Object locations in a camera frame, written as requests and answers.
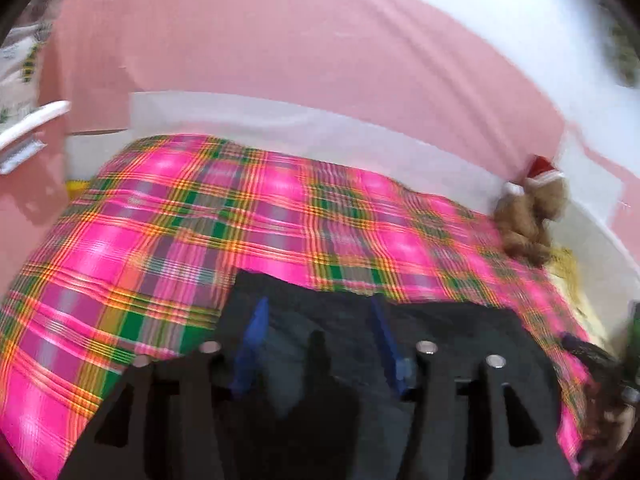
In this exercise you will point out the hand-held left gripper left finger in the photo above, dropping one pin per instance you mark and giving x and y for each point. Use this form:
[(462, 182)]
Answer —
[(252, 345)]

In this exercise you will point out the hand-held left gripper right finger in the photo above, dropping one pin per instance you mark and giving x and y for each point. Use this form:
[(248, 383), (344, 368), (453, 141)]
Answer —
[(387, 345)]

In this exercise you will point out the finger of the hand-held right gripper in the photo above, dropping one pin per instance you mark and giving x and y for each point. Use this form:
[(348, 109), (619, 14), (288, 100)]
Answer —
[(590, 355)]

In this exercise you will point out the black garment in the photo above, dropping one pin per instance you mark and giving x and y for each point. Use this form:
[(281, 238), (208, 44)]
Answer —
[(450, 325)]

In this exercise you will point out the white printed bedsheet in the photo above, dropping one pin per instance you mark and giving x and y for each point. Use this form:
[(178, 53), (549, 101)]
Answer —
[(580, 270)]

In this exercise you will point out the pink plaid blanket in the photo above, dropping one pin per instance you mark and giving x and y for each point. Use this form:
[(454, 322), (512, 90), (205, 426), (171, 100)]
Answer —
[(150, 240)]

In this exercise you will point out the brown teddy bear with santa hat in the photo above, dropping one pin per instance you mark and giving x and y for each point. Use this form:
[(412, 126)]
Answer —
[(525, 220)]

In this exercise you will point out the pink curtain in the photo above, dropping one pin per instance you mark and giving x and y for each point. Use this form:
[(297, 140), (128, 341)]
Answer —
[(300, 45)]

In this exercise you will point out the white bar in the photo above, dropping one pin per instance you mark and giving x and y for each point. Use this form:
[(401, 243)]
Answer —
[(30, 125)]

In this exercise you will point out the patterned white cloth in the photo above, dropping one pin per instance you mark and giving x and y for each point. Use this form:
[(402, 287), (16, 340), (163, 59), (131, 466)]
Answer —
[(25, 75)]

